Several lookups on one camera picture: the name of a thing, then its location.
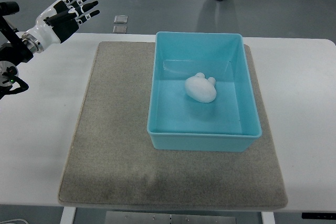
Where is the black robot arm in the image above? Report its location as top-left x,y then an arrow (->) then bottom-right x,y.
1,2 -> 33,98

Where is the white cable bottom left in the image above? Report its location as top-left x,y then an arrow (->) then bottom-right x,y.
0,218 -> 27,224

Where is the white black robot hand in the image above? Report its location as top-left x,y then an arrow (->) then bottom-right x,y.
22,0 -> 100,54

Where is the white rabbit toy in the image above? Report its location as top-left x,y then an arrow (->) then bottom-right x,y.
184,72 -> 217,103

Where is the upper floor socket plate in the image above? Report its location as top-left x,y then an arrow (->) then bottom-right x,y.
113,15 -> 128,24

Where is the black table control panel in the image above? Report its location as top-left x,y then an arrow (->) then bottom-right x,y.
301,212 -> 336,220

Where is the metal plate under table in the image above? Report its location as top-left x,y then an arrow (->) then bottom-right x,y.
105,211 -> 237,224

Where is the grey felt mat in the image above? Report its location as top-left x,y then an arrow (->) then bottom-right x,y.
58,42 -> 288,211

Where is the floor socket plate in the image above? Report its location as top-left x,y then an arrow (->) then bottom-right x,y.
112,25 -> 127,34
113,15 -> 128,24

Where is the blue plastic box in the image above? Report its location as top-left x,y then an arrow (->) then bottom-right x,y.
147,31 -> 262,152

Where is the lower floor socket plate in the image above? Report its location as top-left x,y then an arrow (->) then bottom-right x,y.
112,25 -> 127,34

